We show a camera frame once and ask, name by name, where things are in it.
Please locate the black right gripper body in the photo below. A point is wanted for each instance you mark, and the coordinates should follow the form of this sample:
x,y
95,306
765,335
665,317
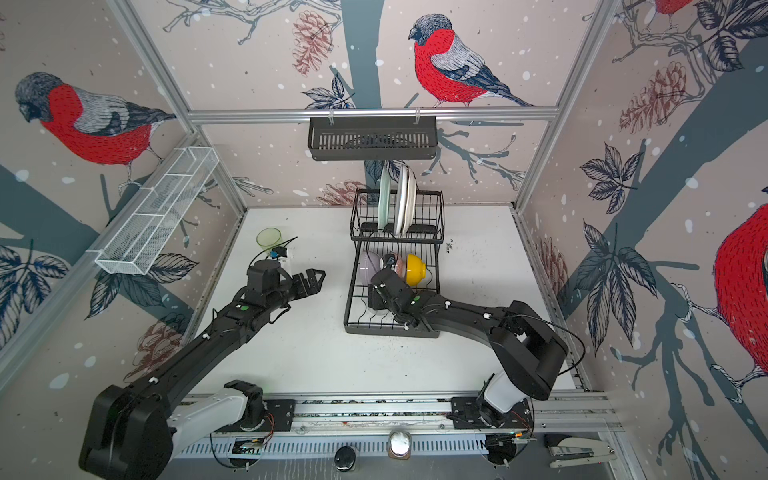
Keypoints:
x,y
380,300

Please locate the silver round button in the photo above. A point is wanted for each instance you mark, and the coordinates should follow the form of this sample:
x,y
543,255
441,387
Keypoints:
x,y
399,445

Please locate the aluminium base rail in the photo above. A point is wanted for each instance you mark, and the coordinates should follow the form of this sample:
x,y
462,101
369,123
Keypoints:
x,y
315,427

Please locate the green floral plate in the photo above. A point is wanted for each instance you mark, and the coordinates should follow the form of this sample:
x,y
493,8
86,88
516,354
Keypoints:
x,y
383,200

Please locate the lilac ceramic bowl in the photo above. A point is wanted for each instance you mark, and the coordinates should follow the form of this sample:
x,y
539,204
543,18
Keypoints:
x,y
369,264

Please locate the pink patterned bowl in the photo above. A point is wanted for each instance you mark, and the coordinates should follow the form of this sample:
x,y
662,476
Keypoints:
x,y
394,262

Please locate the grey stapler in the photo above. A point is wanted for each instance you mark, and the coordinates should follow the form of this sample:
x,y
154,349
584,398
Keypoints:
x,y
569,451

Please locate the black round knob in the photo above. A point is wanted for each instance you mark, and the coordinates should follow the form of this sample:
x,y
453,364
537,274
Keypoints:
x,y
345,458

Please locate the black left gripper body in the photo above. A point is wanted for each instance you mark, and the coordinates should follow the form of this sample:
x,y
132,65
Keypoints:
x,y
297,288

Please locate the strawberry pattern plate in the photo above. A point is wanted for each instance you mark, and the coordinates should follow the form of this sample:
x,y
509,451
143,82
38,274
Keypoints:
x,y
401,203

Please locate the white mesh wall shelf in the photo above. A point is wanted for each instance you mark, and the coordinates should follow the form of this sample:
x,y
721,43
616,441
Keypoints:
x,y
142,237

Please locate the black two-tier dish rack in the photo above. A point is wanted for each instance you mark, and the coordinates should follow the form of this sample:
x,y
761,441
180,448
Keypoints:
x,y
364,313

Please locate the cream plate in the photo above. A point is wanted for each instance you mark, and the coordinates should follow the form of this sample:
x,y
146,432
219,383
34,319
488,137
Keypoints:
x,y
410,201

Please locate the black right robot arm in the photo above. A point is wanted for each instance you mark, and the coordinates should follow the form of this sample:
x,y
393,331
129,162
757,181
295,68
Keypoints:
x,y
528,349

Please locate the black hanging wall basket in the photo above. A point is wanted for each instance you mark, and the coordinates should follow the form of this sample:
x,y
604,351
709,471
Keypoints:
x,y
371,138

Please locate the yellow bowl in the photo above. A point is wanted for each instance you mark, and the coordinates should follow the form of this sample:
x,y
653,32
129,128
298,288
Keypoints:
x,y
416,270

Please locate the green glass cup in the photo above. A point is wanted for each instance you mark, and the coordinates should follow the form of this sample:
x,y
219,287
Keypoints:
x,y
268,238

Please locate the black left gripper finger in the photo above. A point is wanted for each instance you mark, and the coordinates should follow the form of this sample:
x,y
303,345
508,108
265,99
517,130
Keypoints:
x,y
311,287
315,276

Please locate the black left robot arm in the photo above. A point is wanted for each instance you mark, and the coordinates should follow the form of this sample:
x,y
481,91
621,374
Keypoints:
x,y
133,432

